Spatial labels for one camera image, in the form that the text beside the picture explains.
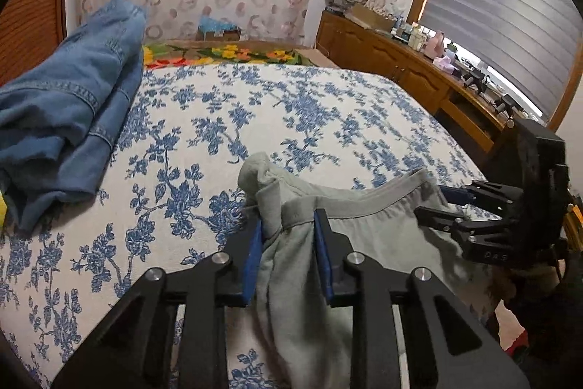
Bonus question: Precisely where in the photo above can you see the wooden cabinet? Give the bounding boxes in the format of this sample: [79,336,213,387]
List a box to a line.
[314,8,519,164]

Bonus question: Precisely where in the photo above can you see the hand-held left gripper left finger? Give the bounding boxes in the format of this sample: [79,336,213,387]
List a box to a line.
[50,213,266,389]

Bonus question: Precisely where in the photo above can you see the yellow flowered blanket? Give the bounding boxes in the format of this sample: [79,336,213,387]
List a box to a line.
[141,38,339,69]

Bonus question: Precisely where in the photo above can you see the grey-green pants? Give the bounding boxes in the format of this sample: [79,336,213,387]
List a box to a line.
[239,152,495,389]

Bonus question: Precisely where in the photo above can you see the cardboard box with blue item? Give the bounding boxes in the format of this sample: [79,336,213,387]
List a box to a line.
[197,16,242,43]

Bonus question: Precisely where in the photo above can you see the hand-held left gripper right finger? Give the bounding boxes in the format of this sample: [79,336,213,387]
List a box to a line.
[313,209,531,389]

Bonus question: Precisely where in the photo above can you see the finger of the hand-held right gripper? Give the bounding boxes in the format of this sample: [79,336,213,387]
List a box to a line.
[414,205,504,245]
[438,178,524,210]

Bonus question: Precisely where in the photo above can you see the pink bottle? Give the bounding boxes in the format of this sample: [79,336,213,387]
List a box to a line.
[423,29,450,60]

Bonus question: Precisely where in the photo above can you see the blue denim jeans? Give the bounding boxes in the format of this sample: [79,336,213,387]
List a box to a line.
[0,0,149,233]

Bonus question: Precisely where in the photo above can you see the blue floral bedspread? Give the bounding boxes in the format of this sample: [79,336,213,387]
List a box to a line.
[0,63,515,389]

